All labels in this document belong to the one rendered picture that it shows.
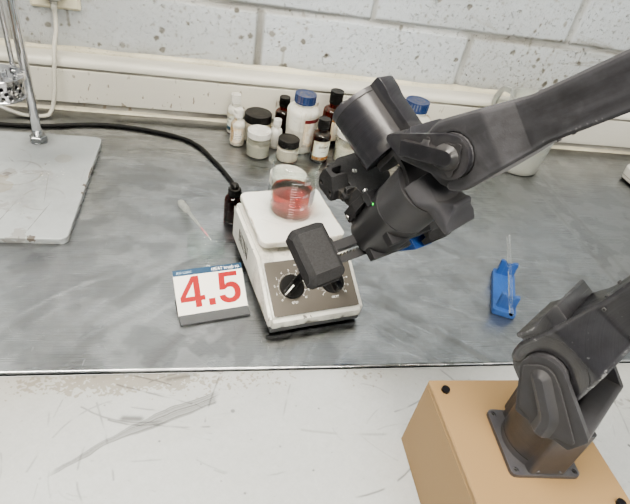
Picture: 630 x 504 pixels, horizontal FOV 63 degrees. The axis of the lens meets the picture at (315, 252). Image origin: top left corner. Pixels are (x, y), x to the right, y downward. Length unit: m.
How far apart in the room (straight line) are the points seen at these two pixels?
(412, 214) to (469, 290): 0.38
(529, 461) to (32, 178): 0.79
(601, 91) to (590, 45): 0.99
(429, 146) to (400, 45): 0.78
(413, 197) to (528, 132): 0.11
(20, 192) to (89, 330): 0.30
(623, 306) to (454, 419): 0.19
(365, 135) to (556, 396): 0.26
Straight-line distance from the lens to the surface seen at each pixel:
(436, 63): 1.21
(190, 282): 0.68
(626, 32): 1.40
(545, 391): 0.43
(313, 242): 0.51
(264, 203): 0.73
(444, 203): 0.44
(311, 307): 0.66
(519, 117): 0.40
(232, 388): 0.61
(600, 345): 0.42
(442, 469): 0.52
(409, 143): 0.42
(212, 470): 0.56
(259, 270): 0.66
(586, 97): 0.38
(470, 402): 0.53
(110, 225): 0.83
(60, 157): 0.98
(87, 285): 0.73
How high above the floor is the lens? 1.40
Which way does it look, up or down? 39 degrees down
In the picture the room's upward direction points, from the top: 11 degrees clockwise
